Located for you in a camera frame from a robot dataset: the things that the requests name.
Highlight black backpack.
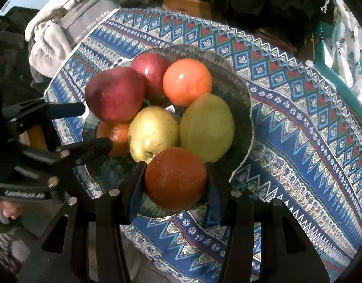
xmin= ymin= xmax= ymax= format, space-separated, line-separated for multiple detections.
xmin=0 ymin=6 xmax=53 ymax=101

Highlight small orange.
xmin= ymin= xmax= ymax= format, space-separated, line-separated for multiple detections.
xmin=96 ymin=121 xmax=131 ymax=157

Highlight patterned blue tablecloth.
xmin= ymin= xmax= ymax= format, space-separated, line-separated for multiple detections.
xmin=44 ymin=7 xmax=362 ymax=283

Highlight grey fabric bag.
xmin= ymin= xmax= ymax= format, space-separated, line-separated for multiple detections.
xmin=60 ymin=0 xmax=118 ymax=48

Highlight green mango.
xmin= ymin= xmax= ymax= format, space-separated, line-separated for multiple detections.
xmin=180 ymin=93 xmax=236 ymax=163

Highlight teal box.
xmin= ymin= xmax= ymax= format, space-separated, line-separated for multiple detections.
xmin=313 ymin=21 xmax=362 ymax=118

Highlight clear plastic bags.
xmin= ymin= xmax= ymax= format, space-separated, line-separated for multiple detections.
xmin=331 ymin=0 xmax=362 ymax=101

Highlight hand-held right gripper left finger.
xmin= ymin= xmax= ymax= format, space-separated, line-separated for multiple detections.
xmin=17 ymin=161 xmax=148 ymax=283

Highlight glass bowl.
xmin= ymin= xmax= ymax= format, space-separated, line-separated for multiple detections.
xmin=82 ymin=44 xmax=255 ymax=219

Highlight reddish orange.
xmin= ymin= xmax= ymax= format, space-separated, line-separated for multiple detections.
xmin=144 ymin=147 xmax=208 ymax=211

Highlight black jacket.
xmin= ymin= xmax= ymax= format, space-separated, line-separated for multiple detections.
xmin=215 ymin=0 xmax=330 ymax=39

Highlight grey white towel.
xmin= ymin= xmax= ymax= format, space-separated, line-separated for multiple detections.
xmin=25 ymin=0 xmax=164 ymax=81

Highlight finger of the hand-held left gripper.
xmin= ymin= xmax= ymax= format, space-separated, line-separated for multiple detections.
xmin=20 ymin=136 xmax=113 ymax=180
xmin=1 ymin=99 xmax=86 ymax=124

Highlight person's left hand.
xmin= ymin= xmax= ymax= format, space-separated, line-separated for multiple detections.
xmin=0 ymin=197 xmax=21 ymax=223

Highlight dark red apple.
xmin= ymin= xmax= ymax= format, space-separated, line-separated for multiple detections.
xmin=130 ymin=52 xmax=172 ymax=99

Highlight yellow apple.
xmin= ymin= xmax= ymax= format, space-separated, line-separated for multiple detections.
xmin=128 ymin=105 xmax=181 ymax=163

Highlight large orange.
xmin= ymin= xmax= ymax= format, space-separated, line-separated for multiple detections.
xmin=162 ymin=58 xmax=213 ymax=107

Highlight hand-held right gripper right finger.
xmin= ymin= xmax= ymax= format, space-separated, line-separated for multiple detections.
xmin=204 ymin=162 xmax=330 ymax=283

